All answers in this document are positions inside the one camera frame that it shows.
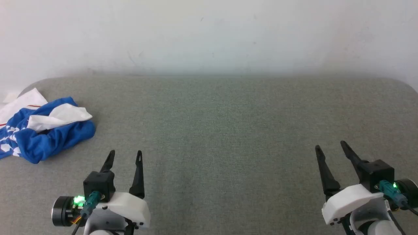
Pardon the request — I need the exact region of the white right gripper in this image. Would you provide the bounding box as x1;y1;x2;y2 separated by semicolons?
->
315;140;385;226

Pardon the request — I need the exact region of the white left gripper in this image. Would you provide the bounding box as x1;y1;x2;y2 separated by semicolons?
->
97;150;151;229

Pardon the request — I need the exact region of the blue and white shirt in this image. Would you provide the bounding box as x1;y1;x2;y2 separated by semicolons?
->
0;88;96;164

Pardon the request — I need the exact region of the grey fabric sofa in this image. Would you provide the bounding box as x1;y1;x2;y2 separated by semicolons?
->
0;74;418;235

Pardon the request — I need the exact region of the left arm teal plug cable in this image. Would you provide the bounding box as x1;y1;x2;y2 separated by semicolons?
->
71;191;102;235

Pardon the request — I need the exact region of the arm teal plug cable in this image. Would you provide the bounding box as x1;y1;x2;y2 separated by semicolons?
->
71;191;102;235
375;180;418;216

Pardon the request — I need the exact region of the right arm teal plug cable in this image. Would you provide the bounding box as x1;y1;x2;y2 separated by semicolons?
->
375;180;418;216

